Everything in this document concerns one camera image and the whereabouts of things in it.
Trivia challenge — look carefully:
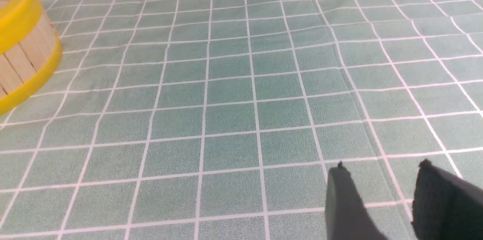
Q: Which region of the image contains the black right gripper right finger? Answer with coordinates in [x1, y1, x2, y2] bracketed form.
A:
[412, 159, 483, 240]

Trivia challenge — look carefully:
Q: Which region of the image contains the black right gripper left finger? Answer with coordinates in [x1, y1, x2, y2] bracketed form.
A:
[325, 162, 387, 240]

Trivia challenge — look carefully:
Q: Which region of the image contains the bamboo steamer base yellow rim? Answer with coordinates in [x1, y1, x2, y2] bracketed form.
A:
[0, 13, 63, 115]

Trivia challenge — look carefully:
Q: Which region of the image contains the green checkered tablecloth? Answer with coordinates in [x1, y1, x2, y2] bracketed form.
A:
[0, 0, 483, 240]

